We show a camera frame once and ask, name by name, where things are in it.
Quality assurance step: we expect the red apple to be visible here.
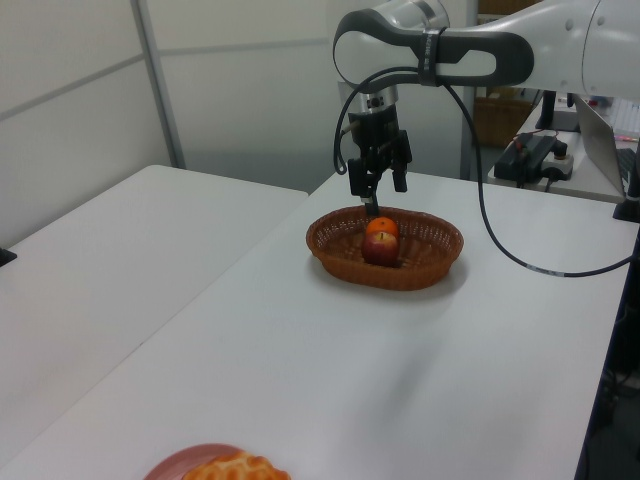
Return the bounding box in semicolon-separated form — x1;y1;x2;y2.
361;232;400;267

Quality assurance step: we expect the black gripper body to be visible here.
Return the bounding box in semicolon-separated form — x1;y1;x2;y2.
348;107;401;151

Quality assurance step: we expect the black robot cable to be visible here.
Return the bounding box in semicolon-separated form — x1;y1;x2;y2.
332;67;640;278

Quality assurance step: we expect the black power box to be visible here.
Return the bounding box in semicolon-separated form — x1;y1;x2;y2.
493;133;556;189

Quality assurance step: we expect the grey emergency stop button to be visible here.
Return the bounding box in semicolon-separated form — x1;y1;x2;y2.
542;141;574;182

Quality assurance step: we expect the black camera stand pole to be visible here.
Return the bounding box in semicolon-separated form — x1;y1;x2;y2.
613;144;640;224

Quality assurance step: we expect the black cable strap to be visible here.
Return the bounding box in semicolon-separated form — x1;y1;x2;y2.
418;27;447;87

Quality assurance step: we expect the orange tangerine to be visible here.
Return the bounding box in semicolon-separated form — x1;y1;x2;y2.
365;216;400;240

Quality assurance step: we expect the braided golden bread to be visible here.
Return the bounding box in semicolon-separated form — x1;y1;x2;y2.
182;449;292;480

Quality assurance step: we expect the pink plate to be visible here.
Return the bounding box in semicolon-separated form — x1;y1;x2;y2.
142;443;241;480

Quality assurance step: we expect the brown woven basket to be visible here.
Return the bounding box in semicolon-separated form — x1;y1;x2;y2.
305;205;465;292

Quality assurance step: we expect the black monitor stand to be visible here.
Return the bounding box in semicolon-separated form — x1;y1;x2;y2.
537;89;559;134

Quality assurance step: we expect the silver laptop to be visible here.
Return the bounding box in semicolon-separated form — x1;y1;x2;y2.
571;91;640;199

